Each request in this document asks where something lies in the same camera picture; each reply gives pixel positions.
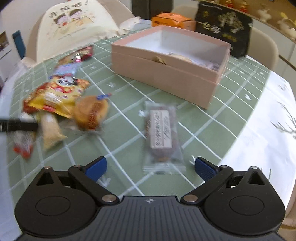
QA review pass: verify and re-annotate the brown bar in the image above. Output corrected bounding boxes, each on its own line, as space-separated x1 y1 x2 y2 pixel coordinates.
142 101 187 174

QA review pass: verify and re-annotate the cream cartoon food cover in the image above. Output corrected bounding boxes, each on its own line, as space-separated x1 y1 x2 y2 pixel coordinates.
26 1 140 63

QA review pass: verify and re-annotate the round golden cake packet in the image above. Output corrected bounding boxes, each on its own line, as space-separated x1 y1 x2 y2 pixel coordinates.
73 95 109 130

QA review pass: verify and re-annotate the blue pink snack packet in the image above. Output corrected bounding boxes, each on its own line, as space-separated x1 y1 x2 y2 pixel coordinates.
52 62 81 76

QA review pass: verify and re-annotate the beige wafer stick packet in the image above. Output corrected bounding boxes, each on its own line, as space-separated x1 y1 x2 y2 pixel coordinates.
40 111 67 151

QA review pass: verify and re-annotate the green checked tablecloth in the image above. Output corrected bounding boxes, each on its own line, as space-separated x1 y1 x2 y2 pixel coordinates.
0 19 296 241

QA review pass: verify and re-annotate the red glossy snack bag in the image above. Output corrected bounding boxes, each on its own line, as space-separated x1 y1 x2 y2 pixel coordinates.
58 45 93 65

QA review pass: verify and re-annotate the beige dining chair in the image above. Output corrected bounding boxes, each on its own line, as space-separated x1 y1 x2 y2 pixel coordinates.
247 27 279 71

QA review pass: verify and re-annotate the pink cardboard box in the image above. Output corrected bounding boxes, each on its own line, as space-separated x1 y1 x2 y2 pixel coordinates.
111 26 231 109

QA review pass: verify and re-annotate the yellow panda snack bag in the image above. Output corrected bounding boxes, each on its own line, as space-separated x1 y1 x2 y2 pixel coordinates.
23 75 90 118

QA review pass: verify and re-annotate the black gift bag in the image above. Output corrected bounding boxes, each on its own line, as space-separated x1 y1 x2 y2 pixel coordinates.
195 1 253 58

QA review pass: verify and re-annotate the small red white snack packet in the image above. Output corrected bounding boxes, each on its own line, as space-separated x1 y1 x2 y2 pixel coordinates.
13 127 38 159

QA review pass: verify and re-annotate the orange cardboard box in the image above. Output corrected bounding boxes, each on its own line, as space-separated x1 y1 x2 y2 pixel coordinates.
152 13 196 31

